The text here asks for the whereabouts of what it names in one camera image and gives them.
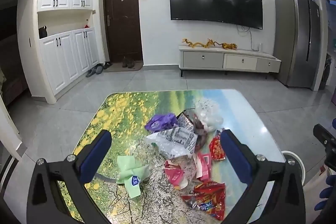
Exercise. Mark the brown and silver wrapper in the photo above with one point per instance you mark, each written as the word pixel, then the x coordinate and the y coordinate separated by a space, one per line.
pixel 193 124

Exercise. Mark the washing machine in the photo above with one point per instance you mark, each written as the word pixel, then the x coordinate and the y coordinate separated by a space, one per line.
pixel 325 71

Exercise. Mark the grey slipper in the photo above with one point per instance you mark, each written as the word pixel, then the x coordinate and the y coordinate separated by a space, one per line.
pixel 99 69
pixel 90 72

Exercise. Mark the clear plastic bag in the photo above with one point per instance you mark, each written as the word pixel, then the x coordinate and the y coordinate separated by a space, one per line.
pixel 210 116

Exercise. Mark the pink and white packet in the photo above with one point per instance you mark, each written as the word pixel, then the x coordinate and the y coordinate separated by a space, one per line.
pixel 203 166

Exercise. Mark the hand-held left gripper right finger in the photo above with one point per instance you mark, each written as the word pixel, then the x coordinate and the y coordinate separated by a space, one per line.
pixel 235 158

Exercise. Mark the golden dragon ornament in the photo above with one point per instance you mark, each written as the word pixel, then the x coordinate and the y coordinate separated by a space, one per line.
pixel 193 43
pixel 211 43
pixel 229 46

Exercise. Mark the white shoe cabinet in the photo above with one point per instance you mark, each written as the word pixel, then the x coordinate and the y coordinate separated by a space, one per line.
pixel 68 61

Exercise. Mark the white printed plastic bag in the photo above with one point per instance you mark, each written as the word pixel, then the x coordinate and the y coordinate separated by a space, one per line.
pixel 173 141

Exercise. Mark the dark brown door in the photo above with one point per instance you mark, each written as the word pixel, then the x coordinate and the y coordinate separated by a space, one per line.
pixel 122 22

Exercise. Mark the green wrapper with blue label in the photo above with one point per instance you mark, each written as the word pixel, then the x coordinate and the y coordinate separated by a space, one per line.
pixel 130 170

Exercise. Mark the pink wrapper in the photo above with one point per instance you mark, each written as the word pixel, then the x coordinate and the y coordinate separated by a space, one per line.
pixel 174 174

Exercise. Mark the large red snack bag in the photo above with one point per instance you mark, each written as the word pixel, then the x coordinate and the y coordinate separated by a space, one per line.
pixel 207 200

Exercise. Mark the white television cabinet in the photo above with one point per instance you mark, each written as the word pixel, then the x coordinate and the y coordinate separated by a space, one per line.
pixel 223 60

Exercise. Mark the brown doormat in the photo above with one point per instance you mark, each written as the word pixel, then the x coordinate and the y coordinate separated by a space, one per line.
pixel 115 69

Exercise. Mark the purple wrapper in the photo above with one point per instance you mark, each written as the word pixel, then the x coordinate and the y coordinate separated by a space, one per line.
pixel 160 123

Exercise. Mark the grey refrigerator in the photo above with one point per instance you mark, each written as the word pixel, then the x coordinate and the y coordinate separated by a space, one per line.
pixel 295 37

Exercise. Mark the person's right hand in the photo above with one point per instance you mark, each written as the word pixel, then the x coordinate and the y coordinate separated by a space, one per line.
pixel 325 199

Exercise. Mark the white round bin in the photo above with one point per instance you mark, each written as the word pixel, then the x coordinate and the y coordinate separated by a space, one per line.
pixel 295 169

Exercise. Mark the black bag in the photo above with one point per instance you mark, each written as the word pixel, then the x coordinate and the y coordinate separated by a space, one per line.
pixel 43 33

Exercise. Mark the pair of black shoes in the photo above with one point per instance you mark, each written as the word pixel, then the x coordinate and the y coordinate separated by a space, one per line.
pixel 106 65

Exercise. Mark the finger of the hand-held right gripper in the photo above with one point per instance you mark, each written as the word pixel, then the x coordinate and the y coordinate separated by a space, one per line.
pixel 324 138

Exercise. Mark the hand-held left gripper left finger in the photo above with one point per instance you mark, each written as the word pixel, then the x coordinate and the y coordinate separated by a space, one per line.
pixel 95 158

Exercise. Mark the small red snack packet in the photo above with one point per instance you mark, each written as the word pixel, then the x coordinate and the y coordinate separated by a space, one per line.
pixel 215 148

